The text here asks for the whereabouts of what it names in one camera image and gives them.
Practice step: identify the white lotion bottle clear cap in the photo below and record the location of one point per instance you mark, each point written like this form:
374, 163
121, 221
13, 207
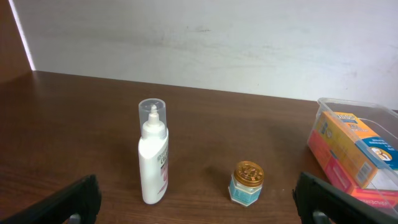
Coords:
153, 149

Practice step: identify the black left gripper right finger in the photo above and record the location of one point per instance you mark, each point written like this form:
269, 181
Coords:
319, 202

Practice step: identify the small jar gold lid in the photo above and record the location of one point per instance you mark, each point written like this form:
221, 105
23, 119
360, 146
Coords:
246, 183

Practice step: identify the yellow blue medicine box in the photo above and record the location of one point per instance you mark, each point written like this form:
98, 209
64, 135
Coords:
367, 158

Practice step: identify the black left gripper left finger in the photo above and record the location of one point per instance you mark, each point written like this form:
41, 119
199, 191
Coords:
83, 197

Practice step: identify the orange red medicine box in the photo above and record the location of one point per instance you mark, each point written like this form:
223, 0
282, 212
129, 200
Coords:
340, 179

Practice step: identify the clear plastic container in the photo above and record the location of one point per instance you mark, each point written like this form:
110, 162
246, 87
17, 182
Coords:
379, 118

